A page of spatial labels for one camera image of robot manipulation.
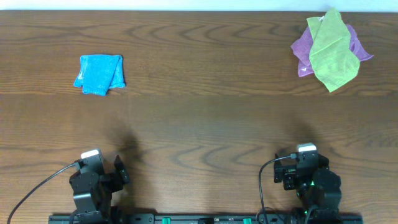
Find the blue folded cloth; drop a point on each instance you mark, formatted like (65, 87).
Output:
(99, 73)

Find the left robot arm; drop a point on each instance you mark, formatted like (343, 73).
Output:
(95, 207)

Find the green microfiber cloth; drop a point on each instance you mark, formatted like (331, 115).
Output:
(332, 61)

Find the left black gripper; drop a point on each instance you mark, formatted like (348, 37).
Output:
(119, 173)

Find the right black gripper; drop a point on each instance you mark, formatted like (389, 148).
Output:
(288, 172)

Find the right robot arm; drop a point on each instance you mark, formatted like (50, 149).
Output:
(316, 186)

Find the purple microfiber cloth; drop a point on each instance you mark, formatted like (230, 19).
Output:
(302, 46)

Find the black mounting rail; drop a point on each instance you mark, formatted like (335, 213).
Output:
(148, 218)

